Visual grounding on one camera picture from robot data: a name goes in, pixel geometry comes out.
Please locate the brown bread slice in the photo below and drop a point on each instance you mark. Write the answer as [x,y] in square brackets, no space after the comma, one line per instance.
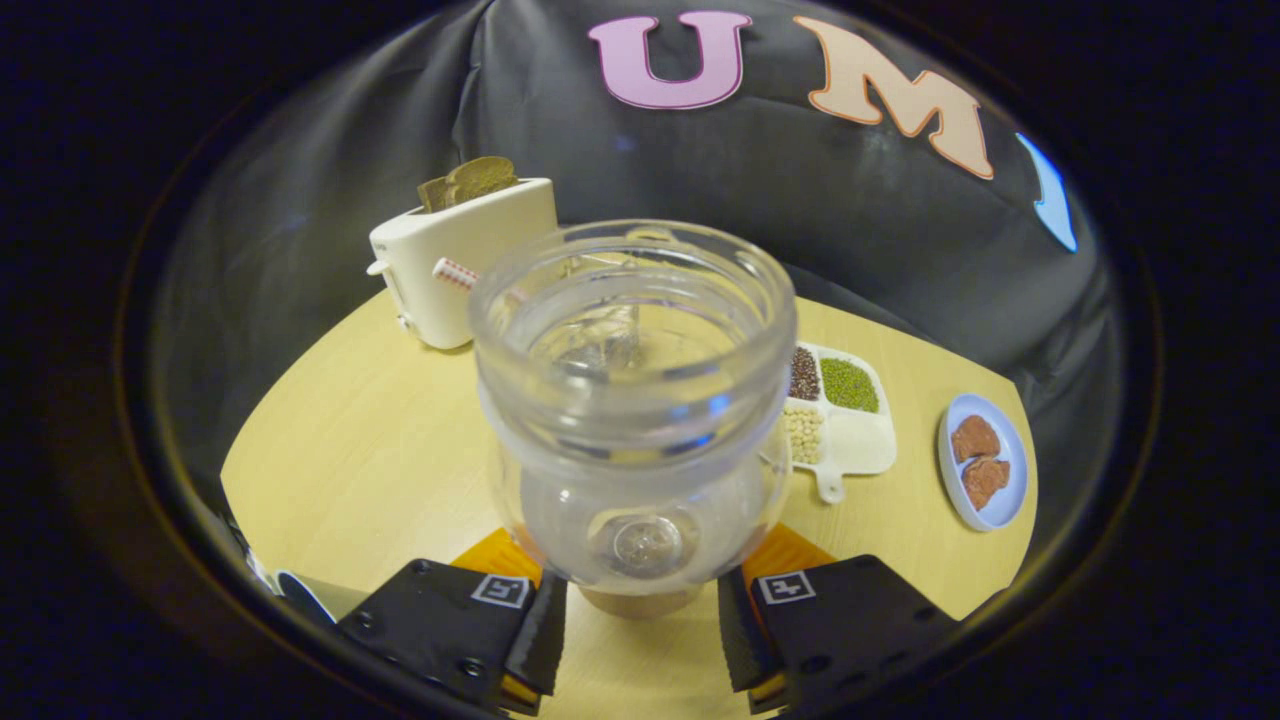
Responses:
[470,182]

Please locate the black backdrop cloth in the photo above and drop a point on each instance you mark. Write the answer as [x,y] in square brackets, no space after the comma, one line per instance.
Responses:
[700,180]

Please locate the white toaster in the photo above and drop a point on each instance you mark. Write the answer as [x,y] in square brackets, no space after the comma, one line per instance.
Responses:
[440,300]

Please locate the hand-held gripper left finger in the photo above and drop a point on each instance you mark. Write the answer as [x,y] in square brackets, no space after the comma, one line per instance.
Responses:
[440,620]

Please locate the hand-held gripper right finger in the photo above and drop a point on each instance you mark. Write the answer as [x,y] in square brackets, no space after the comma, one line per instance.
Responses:
[860,620]

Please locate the red striped straw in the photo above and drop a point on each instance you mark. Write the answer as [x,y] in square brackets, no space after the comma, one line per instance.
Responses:
[455,273]

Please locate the blue plate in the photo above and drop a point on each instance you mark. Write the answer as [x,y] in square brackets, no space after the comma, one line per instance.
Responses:
[1010,480]

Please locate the pale blue cup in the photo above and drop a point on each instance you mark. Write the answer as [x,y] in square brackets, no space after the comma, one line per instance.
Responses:
[335,600]

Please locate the clear glass bottle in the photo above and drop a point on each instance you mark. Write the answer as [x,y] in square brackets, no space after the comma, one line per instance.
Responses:
[630,440]

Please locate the brown meat piece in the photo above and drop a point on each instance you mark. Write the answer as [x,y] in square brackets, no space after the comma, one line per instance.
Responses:
[975,438]
[986,480]

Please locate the white divided bean tray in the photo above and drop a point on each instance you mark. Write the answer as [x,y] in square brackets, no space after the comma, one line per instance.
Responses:
[860,440]

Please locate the wooden table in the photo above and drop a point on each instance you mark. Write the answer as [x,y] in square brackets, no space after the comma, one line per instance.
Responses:
[380,450]

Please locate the round brown coaster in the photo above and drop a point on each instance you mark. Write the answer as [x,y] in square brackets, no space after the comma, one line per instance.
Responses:
[640,603]

